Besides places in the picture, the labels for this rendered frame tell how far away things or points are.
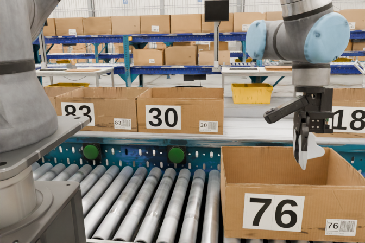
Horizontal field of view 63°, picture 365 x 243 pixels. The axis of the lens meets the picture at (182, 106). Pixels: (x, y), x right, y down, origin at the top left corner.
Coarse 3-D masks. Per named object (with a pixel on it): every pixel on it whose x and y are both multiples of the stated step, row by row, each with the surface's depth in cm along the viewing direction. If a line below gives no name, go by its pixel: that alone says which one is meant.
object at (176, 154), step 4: (172, 148) 131; (176, 148) 130; (172, 152) 130; (176, 152) 130; (180, 152) 130; (168, 156) 131; (172, 156) 130; (176, 156) 130; (180, 156) 130; (172, 160) 131; (176, 160) 131; (180, 160) 130
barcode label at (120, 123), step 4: (116, 120) 138; (120, 120) 138; (124, 120) 138; (128, 120) 138; (116, 124) 139; (120, 124) 139; (124, 124) 138; (128, 124) 138; (116, 128) 139; (120, 128) 139; (124, 128) 139; (128, 128) 139
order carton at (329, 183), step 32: (224, 160) 111; (256, 160) 110; (288, 160) 109; (320, 160) 108; (224, 192) 85; (256, 192) 82; (288, 192) 81; (320, 192) 80; (352, 192) 80; (224, 224) 86; (320, 224) 83
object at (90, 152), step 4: (84, 148) 136; (88, 148) 135; (92, 148) 135; (96, 148) 135; (84, 152) 136; (88, 152) 136; (92, 152) 135; (96, 152) 135; (88, 156) 136; (92, 156) 136; (96, 156) 136
